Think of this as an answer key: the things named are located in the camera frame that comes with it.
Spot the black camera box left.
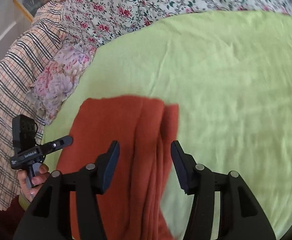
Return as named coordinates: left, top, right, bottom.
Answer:
left=12, top=114, right=38, bottom=155

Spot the plaid checkered pillow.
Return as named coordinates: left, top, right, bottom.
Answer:
left=0, top=0, right=66, bottom=210

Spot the left forearm maroon sleeve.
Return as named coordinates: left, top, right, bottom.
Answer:
left=0, top=196, right=25, bottom=239

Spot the light green bed sheet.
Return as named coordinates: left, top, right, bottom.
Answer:
left=42, top=11, right=292, bottom=238

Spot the person's left hand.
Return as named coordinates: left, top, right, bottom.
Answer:
left=17, top=164, right=50, bottom=202

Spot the large floral pink pillow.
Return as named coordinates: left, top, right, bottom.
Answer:
left=27, top=42, right=96, bottom=125

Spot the small floral quilt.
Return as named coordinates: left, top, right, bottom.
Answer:
left=61, top=0, right=292, bottom=48

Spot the orange knit sweater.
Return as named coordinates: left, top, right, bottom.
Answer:
left=57, top=95, right=179, bottom=239

